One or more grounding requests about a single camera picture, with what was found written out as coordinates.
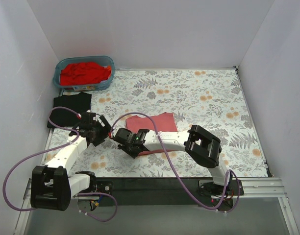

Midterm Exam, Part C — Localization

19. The floral patterned table mat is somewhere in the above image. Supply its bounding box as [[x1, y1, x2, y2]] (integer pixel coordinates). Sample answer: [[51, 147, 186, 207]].
[[38, 69, 267, 178]]

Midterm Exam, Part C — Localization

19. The aluminium frame rail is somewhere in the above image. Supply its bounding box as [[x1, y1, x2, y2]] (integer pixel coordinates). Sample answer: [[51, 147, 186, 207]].
[[15, 177, 299, 235]]

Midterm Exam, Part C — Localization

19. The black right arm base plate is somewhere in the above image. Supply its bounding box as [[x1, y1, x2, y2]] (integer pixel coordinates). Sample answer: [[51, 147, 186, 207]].
[[199, 179, 244, 197]]

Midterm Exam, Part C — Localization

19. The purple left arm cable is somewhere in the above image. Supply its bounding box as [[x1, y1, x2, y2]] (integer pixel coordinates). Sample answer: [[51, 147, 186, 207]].
[[3, 106, 118, 223]]

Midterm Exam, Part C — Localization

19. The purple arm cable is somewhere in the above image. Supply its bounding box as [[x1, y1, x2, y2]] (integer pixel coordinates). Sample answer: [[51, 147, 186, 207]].
[[3, 106, 118, 223], [108, 112, 241, 213]]

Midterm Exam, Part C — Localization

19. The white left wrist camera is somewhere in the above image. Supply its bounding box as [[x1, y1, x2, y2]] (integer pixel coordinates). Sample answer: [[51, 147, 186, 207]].
[[77, 110, 97, 121]]

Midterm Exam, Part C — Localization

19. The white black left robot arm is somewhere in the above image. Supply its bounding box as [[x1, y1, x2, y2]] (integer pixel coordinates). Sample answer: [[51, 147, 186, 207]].
[[30, 112, 111, 211]]

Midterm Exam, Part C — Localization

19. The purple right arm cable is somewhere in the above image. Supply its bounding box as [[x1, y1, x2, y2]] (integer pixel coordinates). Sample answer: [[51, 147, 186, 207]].
[[108, 112, 241, 213]]

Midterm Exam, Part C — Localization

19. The teal plastic laundry basket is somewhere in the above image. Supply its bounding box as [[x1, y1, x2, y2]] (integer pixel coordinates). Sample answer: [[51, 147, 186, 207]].
[[52, 56, 115, 92]]

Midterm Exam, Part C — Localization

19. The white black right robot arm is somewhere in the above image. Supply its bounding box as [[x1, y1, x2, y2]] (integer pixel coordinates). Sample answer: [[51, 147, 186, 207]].
[[112, 125, 233, 195]]

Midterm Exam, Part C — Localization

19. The red t shirt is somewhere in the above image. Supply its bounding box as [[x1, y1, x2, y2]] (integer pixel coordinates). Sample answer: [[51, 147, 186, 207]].
[[59, 62, 111, 86]]

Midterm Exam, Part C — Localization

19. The pink t shirt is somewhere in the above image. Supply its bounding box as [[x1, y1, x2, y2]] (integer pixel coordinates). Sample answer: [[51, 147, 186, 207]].
[[125, 112, 178, 157]]

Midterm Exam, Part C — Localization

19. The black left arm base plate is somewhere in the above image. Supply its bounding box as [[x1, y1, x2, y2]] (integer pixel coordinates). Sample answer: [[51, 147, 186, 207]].
[[93, 181, 113, 195]]

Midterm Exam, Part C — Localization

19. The folded black t shirt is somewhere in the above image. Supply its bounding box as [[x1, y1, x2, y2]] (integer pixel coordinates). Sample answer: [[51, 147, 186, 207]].
[[50, 92, 92, 127]]

